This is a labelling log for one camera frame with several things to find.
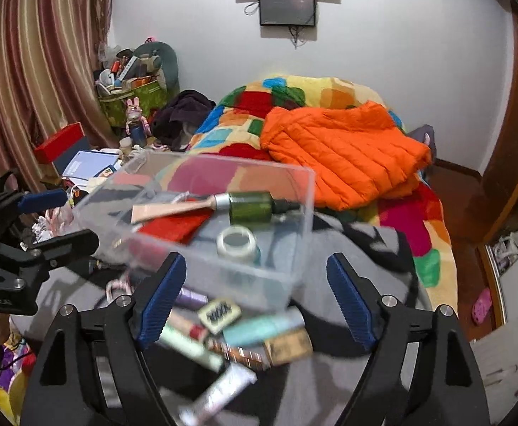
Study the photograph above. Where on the dark blue box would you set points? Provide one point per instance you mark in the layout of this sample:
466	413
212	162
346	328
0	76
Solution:
66	156

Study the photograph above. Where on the beige cosmetic tube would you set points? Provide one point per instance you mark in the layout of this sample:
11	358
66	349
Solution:
170	211

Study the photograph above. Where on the grey green neck pillow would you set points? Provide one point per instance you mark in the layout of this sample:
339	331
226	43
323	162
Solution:
163	55

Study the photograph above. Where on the grey blanket black pattern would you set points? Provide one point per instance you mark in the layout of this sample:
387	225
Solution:
330	386

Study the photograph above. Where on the pink clog shoe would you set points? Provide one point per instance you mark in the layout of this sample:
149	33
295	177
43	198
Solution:
480	306

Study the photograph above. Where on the white shoes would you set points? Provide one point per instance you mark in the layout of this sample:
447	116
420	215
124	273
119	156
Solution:
507	248

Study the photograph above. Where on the false eyelash case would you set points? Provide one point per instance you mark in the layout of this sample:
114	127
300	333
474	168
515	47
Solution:
219	316

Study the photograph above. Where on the green shopping bag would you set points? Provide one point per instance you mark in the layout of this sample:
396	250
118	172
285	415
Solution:
126	104

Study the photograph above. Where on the wooden door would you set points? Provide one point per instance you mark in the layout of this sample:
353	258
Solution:
516	120

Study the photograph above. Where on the dark blue bottle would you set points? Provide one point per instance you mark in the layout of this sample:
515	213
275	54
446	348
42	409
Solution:
137	134

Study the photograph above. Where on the pink striped ribbon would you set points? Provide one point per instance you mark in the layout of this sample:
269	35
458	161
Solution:
119	287

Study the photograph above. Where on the orange down jacket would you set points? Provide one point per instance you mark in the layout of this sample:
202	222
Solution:
343	151

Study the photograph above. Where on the white tube red label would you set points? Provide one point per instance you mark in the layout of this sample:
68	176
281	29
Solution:
188	339

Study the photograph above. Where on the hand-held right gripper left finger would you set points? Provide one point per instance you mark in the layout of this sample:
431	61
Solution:
161	304

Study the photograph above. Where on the pink bunny toy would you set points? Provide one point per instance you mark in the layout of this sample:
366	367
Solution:
134	111

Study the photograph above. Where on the colourful patchwork blanket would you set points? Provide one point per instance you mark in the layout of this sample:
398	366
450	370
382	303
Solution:
418	239

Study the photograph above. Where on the dark clothing pile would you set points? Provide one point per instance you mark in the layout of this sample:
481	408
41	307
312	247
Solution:
183	115

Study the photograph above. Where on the small wall monitor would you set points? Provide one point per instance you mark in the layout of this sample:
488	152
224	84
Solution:
288	7

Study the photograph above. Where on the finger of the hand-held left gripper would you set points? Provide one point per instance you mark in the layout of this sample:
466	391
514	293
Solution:
64	245
41	200

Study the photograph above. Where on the copper striped stick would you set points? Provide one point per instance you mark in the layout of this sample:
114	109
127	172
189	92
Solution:
237	355

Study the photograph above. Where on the red pouch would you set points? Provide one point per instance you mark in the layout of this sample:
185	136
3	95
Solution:
174	228

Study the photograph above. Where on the dark purple cloth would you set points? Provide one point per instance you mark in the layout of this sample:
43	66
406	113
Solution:
425	137

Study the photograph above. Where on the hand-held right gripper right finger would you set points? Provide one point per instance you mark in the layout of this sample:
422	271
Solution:
352	304

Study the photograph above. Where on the white tape roll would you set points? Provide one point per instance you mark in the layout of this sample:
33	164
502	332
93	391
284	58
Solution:
237	244

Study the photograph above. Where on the striped curtain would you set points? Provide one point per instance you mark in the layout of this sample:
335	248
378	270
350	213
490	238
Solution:
41	75

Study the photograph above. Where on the green glass bottle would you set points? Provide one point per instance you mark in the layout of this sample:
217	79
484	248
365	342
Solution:
250	208

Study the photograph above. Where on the yellow purple bag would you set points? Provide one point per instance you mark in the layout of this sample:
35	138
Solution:
15	377

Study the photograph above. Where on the beige cup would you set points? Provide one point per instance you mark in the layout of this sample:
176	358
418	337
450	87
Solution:
125	144

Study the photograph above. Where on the mint green tube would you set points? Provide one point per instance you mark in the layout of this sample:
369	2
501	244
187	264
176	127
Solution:
263	326

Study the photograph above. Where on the small brown card box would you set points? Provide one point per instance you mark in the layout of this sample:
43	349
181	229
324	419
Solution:
288	347

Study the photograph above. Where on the light blue notebook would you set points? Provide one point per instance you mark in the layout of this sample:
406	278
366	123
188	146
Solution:
86	164

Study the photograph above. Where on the orange box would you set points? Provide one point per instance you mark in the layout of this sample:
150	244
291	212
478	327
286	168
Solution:
141	83

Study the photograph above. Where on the clear plastic storage box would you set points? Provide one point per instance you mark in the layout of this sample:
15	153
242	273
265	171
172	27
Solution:
281	275

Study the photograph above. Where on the purple tube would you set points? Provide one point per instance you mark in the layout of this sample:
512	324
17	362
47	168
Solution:
192	296

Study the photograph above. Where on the red box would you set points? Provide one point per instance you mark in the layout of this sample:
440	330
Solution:
59	142

